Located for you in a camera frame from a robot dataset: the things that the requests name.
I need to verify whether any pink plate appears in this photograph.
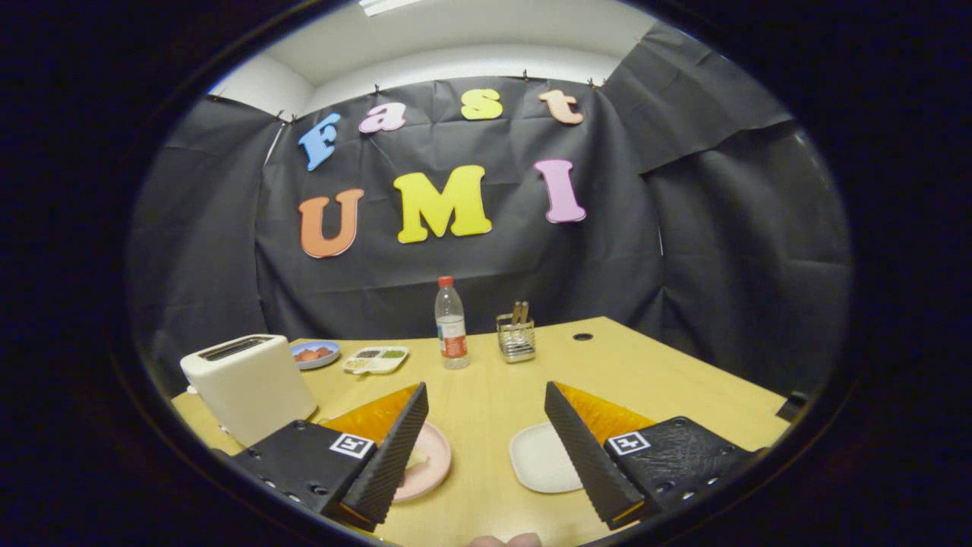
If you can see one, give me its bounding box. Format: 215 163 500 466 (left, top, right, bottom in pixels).
393 422 453 502

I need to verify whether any metal wire utensil holder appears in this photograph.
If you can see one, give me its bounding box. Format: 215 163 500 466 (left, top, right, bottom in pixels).
497 313 536 364

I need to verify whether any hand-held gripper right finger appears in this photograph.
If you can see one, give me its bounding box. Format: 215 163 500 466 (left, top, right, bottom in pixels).
544 381 756 533

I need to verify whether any white square plate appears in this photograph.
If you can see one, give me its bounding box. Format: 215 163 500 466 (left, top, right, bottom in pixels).
509 422 584 495

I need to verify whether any clear plastic water bottle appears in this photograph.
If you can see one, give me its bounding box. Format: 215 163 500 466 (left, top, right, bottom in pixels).
434 276 471 370

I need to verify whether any blue plate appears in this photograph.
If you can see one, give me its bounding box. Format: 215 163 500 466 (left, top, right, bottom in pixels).
291 340 342 371

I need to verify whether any white divided condiment tray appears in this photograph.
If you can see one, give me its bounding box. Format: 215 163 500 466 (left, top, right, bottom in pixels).
342 346 409 375

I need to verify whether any ceiling light panel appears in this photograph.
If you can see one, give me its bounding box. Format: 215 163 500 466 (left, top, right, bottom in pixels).
358 0 428 16

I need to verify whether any black backdrop cloth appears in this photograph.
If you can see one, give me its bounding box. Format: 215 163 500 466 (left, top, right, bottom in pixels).
128 21 855 403

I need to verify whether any dark grey object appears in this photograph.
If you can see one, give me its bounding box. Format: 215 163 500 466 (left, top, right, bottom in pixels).
775 390 810 423

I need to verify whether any white toaster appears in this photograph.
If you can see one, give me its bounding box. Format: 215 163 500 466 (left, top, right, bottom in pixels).
180 334 317 447

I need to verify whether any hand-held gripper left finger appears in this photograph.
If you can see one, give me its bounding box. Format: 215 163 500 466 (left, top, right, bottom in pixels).
228 381 431 533

